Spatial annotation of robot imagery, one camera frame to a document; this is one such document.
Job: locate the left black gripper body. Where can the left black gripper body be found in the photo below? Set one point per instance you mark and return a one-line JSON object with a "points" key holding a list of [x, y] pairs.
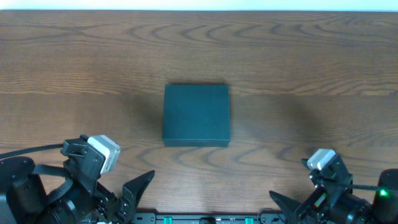
{"points": [[115, 205]]}

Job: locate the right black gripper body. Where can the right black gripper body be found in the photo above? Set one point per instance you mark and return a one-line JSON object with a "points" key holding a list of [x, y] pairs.
{"points": [[302, 211]]}

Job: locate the dark green box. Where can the dark green box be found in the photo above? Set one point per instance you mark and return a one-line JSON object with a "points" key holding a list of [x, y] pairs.
{"points": [[196, 116]]}

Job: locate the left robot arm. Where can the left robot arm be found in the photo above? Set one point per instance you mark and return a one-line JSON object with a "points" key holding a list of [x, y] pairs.
{"points": [[39, 193]]}

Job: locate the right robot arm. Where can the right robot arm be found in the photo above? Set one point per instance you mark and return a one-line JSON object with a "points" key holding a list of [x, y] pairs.
{"points": [[368, 204]]}

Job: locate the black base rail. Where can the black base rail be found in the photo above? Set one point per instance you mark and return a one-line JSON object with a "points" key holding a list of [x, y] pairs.
{"points": [[263, 218]]}

